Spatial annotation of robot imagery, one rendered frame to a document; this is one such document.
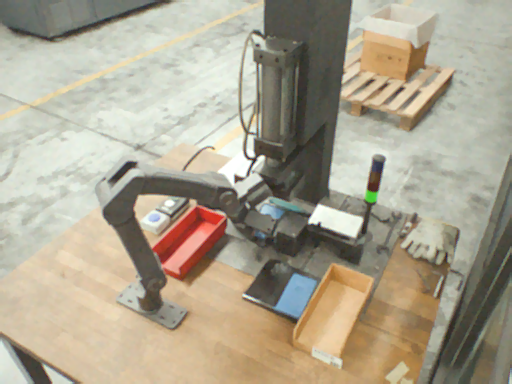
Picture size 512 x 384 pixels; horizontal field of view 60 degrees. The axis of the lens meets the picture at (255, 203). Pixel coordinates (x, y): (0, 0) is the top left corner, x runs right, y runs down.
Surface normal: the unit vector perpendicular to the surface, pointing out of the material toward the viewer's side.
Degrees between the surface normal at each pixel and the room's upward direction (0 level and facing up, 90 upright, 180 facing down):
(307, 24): 90
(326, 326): 0
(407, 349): 0
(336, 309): 0
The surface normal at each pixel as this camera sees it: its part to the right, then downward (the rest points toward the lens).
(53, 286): 0.00, -0.77
